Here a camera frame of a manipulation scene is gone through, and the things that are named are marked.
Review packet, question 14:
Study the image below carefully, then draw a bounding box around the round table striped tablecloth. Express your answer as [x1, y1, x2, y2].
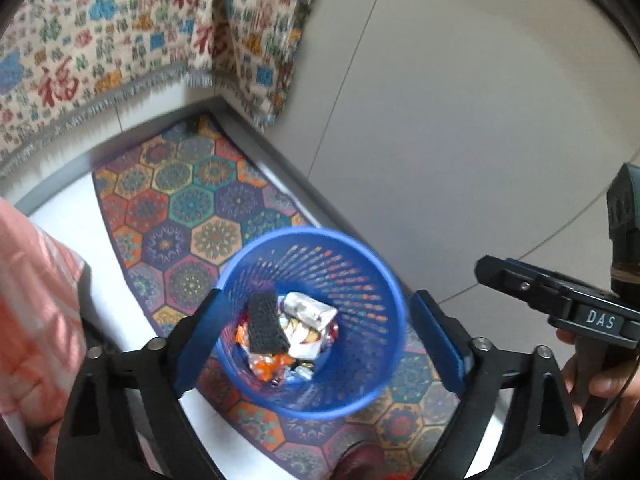
[0, 197, 89, 467]

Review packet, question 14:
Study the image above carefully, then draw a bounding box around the colourful hexagon floor mat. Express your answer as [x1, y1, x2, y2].
[92, 115, 506, 480]

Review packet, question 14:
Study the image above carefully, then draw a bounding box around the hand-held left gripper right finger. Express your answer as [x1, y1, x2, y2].
[410, 290, 586, 480]

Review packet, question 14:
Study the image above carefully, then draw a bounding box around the orange snack packet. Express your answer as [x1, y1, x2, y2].
[247, 352, 294, 386]

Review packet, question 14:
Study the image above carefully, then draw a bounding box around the dark red shoe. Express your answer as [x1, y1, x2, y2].
[332, 442, 386, 480]

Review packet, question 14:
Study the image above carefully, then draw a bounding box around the blue mesh wastebasket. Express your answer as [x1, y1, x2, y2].
[215, 227, 408, 421]

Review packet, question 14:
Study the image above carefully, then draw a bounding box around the white yellow snack wrapper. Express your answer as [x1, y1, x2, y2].
[277, 291, 340, 359]

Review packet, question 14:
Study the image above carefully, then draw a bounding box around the large printed blanket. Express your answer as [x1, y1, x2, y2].
[0, 0, 223, 177]

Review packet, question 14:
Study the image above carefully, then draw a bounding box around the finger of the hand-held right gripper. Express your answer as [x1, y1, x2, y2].
[474, 255, 574, 318]

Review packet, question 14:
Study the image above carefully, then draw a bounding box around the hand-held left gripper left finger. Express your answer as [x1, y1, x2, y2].
[54, 288, 226, 480]

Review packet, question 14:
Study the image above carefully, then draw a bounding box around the person's right hand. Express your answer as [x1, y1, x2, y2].
[555, 330, 640, 429]

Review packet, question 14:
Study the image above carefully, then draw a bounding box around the narrow printed blanket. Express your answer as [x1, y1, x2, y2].
[212, 0, 327, 132]

